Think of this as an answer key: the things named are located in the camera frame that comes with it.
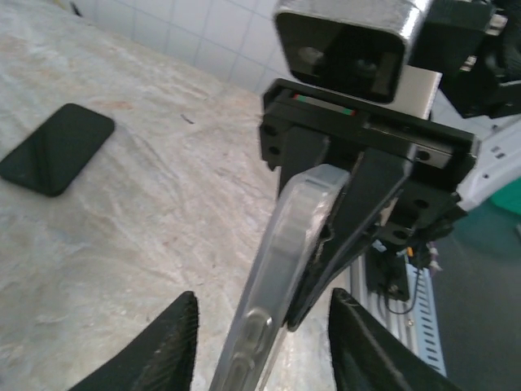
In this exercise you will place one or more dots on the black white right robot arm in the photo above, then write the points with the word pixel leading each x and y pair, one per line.
pixel 496 163

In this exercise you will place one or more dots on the aluminium front rail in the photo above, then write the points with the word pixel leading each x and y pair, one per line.
pixel 362 285

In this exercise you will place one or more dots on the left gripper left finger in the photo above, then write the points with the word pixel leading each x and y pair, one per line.
pixel 163 358

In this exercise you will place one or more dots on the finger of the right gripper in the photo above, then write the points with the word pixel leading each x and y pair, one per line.
pixel 303 150
pixel 366 195

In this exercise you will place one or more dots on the clear phone case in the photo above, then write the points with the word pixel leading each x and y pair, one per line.
pixel 285 244

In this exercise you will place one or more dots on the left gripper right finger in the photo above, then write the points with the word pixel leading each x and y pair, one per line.
pixel 366 358

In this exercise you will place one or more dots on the black phone case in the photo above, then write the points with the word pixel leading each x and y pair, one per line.
pixel 109 123

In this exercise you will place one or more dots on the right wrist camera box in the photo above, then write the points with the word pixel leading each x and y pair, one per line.
pixel 346 45

